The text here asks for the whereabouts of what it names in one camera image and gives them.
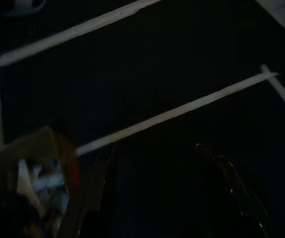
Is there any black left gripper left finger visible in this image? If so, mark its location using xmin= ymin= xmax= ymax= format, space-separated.
xmin=77 ymin=142 xmax=123 ymax=238

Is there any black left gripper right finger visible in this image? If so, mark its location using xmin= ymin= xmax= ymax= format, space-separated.
xmin=195 ymin=142 xmax=279 ymax=238

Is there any brown cardboard box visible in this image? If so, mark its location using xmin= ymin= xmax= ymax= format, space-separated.
xmin=0 ymin=125 xmax=81 ymax=238

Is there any glass shelf white rim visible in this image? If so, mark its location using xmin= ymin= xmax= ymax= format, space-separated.
xmin=0 ymin=0 xmax=164 ymax=67
xmin=76 ymin=63 xmax=285 ymax=156

